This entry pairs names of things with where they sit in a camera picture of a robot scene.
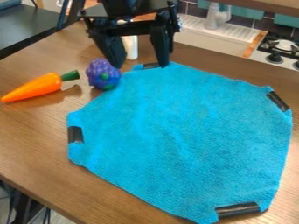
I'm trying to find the blue cloth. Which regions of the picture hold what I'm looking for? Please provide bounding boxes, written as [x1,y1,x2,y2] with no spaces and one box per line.
[65,61,295,224]

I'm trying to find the black table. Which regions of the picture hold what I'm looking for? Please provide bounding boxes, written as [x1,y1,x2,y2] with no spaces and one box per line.
[0,3,64,60]

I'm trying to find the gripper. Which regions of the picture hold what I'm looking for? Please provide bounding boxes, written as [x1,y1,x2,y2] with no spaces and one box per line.
[79,0,184,70]

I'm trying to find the toy sink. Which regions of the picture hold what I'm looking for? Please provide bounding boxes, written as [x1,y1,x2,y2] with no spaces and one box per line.
[172,12,269,59]

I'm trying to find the purple toy grapes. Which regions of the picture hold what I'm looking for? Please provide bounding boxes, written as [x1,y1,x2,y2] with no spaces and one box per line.
[84,57,123,91]

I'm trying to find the toy stove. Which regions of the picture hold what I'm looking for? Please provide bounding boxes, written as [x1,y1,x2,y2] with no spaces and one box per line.
[248,31,299,72]

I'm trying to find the orange toy carrot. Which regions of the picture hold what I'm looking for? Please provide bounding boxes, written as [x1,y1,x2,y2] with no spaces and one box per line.
[0,69,81,103]

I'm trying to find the tap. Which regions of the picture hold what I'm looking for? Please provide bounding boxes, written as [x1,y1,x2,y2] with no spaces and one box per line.
[203,1,233,31]

